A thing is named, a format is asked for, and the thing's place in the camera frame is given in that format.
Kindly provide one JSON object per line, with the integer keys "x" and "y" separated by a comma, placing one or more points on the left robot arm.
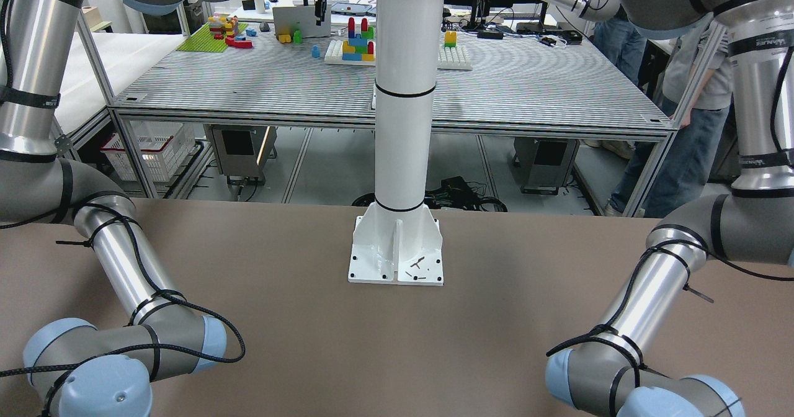
{"x": 602, "y": 372}

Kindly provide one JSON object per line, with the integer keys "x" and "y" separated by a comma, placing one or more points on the striped neighbouring work table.
{"x": 517, "y": 87}

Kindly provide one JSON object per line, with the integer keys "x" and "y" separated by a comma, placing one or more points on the white lego baseplate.
{"x": 454, "y": 58}

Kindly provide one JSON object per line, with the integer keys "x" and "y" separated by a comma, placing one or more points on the colourful lego block tower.
{"x": 359, "y": 46}

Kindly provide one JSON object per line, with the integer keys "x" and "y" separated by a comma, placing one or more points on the grey control cabinet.
{"x": 543, "y": 164}
{"x": 243, "y": 150}

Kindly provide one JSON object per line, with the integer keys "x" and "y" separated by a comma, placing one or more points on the white plastic basket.
{"x": 164, "y": 145}

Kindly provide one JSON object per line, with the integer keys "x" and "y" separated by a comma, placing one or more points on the green lego baseplate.
{"x": 204, "y": 40}

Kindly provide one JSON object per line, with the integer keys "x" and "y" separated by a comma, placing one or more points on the standing person grey hoodie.
{"x": 686, "y": 167}

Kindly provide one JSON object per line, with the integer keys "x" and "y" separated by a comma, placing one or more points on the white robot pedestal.
{"x": 397, "y": 240}

